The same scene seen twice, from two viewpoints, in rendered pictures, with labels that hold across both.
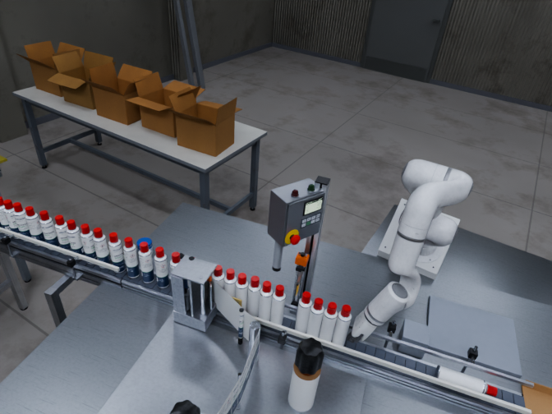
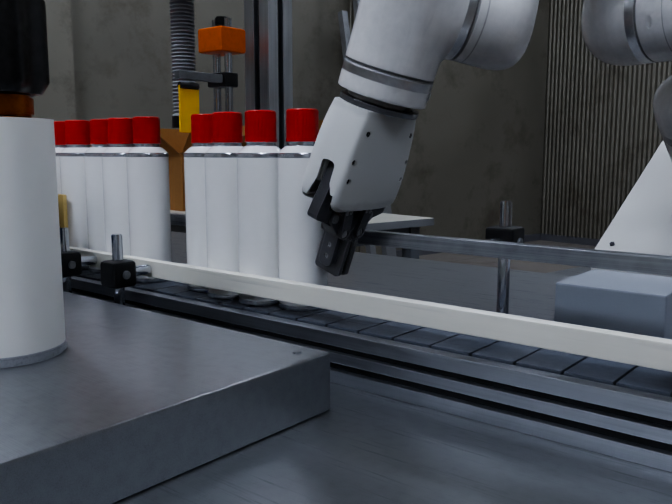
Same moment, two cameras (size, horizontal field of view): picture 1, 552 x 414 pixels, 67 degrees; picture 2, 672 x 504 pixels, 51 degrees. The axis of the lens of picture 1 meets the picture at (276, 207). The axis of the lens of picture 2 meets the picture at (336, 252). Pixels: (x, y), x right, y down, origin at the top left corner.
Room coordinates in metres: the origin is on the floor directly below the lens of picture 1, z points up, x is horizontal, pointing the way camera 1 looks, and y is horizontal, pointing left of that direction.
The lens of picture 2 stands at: (0.38, -0.61, 1.04)
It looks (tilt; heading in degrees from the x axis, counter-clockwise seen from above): 8 degrees down; 23
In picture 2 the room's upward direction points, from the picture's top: straight up
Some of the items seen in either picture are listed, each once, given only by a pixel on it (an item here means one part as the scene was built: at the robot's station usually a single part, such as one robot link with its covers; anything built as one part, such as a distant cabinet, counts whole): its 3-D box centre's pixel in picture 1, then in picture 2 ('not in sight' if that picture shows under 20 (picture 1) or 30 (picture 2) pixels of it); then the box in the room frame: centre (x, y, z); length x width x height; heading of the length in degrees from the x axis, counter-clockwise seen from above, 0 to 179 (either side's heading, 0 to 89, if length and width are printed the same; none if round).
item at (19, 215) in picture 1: (22, 222); not in sight; (1.48, 1.17, 0.98); 0.05 x 0.05 x 0.20
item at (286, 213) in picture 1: (296, 212); not in sight; (1.19, -0.07, 1.38); 0.17 x 0.10 x 0.19; 128
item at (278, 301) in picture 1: (278, 305); (149, 199); (1.11, -0.04, 0.98); 0.05 x 0.05 x 0.20
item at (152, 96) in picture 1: (168, 105); not in sight; (3.07, 0.91, 0.96); 0.53 x 0.45 x 0.37; 153
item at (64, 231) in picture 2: not in sight; (78, 273); (1.07, 0.03, 0.89); 0.06 x 0.03 x 0.12; 163
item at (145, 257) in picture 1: (146, 262); not in sight; (1.29, 0.53, 0.98); 0.05 x 0.05 x 0.20
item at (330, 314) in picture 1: (328, 323); (261, 207); (1.05, -0.24, 0.98); 0.05 x 0.05 x 0.20
